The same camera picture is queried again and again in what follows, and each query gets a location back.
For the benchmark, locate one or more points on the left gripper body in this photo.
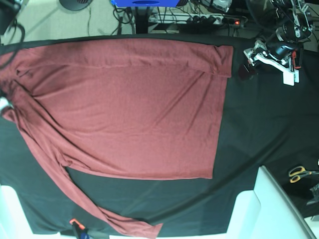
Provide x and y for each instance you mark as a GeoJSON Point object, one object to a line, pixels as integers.
{"type": "Point", "coordinates": [277, 54]}

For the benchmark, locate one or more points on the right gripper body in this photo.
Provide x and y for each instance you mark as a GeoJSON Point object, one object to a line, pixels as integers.
{"type": "Point", "coordinates": [4, 103]}

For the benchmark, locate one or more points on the red long-sleeve T-shirt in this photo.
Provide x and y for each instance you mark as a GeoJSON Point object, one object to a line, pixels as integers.
{"type": "Point", "coordinates": [146, 109]}

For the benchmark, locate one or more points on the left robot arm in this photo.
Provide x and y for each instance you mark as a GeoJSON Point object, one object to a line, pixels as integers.
{"type": "Point", "coordinates": [294, 24]}

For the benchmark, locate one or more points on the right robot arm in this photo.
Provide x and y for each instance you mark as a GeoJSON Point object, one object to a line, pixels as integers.
{"type": "Point", "coordinates": [9, 11]}

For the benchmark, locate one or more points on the black orange clamp right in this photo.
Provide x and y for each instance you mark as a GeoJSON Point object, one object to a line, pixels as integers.
{"type": "Point", "coordinates": [297, 58]}

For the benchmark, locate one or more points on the white power strip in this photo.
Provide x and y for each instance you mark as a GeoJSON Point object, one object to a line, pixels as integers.
{"type": "Point", "coordinates": [219, 19]}

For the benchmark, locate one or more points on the black table cloth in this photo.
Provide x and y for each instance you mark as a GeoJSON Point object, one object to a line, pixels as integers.
{"type": "Point", "coordinates": [264, 122]}

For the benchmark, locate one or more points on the black round stand base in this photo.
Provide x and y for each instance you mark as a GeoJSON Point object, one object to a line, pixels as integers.
{"type": "Point", "coordinates": [75, 5]}

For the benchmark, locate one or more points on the crumpled black plastic piece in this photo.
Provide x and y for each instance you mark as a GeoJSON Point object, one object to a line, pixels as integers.
{"type": "Point", "coordinates": [315, 192]}

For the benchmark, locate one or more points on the blue plastic box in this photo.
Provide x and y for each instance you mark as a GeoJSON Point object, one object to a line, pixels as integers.
{"type": "Point", "coordinates": [145, 3]}

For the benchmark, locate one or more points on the blue orange clamp bottom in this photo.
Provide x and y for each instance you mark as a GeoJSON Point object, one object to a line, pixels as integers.
{"type": "Point", "coordinates": [79, 230]}

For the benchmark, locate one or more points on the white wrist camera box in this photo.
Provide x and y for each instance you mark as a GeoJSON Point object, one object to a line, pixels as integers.
{"type": "Point", "coordinates": [290, 78]}

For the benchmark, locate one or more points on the yellow-handled scissors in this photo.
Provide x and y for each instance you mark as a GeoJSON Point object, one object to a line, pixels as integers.
{"type": "Point", "coordinates": [299, 172]}

